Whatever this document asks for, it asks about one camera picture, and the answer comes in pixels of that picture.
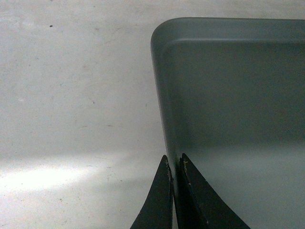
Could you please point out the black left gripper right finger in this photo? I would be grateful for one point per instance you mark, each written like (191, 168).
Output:
(199, 206)

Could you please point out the grey rectangular serving tray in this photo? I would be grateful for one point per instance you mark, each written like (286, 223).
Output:
(232, 98)

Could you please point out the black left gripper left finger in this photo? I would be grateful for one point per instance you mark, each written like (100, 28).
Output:
(157, 211)

